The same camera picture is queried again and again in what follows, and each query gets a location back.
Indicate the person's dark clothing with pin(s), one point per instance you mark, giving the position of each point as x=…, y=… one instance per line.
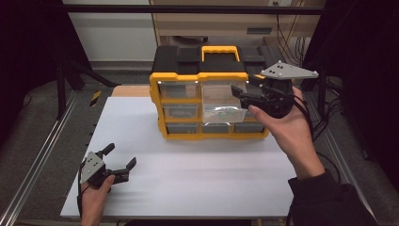
x=188, y=223

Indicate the grid of clear drawers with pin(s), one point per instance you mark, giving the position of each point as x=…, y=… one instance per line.
x=180, y=110

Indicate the yellow black hazard tape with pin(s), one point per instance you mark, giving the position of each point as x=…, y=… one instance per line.
x=95, y=98

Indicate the black horizontal frame bar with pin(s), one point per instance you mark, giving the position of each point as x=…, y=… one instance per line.
x=188, y=9

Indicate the person's left hand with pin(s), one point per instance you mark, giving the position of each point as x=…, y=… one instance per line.
x=94, y=199

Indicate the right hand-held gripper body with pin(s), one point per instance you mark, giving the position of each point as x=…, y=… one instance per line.
x=277, y=97

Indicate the person's right hand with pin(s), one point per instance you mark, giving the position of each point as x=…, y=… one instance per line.
x=288, y=132

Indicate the clear plastic drawer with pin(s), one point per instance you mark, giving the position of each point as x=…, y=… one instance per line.
x=222, y=103

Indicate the yellow black organizer cabinet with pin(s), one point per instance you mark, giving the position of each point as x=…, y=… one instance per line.
x=188, y=64

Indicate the light wooden desk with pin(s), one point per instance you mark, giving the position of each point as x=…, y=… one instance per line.
x=213, y=23

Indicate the aluminium floor rail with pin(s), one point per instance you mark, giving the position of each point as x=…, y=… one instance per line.
x=338, y=157
x=40, y=157

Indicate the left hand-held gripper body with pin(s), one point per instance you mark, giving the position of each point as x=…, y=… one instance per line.
x=91, y=168

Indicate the white panel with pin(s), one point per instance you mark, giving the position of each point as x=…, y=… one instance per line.
x=113, y=37

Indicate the black curtain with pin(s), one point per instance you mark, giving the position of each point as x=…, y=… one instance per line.
x=28, y=56
x=367, y=78

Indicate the black metal stand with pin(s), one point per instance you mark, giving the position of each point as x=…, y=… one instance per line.
x=321, y=94
x=61, y=91

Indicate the wooden board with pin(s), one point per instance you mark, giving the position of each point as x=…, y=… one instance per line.
x=131, y=91

